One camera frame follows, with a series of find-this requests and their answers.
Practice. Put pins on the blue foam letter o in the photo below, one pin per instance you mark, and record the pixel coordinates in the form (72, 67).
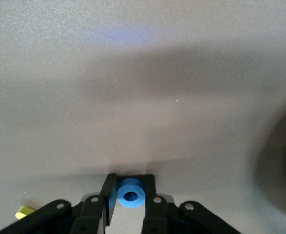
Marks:
(123, 202)

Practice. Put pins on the yellow foam letter z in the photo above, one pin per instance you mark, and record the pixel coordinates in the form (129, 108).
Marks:
(23, 212)

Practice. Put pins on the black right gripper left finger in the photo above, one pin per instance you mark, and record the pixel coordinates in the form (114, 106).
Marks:
(91, 214)

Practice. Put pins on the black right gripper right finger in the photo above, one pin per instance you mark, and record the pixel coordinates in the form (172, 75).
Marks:
(155, 214)

